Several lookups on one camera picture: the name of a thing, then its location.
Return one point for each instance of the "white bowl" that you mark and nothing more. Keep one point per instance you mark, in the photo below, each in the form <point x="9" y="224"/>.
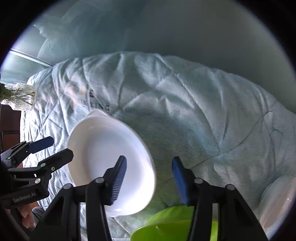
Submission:
<point x="276" y="202"/>

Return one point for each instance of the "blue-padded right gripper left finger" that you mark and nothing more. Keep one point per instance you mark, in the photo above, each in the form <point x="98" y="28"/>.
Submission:
<point x="101" y="192"/>

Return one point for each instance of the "person's left hand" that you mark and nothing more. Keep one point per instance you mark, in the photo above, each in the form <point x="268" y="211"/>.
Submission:
<point x="27" y="214"/>

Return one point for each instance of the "small white deep plate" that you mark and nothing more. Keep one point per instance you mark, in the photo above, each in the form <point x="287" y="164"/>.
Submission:
<point x="97" y="142"/>

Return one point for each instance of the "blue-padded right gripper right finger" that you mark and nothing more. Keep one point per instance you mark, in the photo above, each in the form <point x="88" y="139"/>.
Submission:
<point x="200" y="195"/>

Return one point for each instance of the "pink flower bouquet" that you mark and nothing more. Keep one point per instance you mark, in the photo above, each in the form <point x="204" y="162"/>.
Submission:
<point x="6" y="93"/>

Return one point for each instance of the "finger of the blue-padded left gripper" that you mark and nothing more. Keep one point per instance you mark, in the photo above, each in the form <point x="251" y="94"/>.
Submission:
<point x="58" y="160"/>
<point x="40" y="145"/>

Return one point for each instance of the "green plastic bowl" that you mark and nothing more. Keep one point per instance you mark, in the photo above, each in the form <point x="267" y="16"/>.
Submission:
<point x="172" y="223"/>

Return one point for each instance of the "light blue quilted tablecloth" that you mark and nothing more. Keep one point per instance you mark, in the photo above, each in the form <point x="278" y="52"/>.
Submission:
<point x="224" y="128"/>

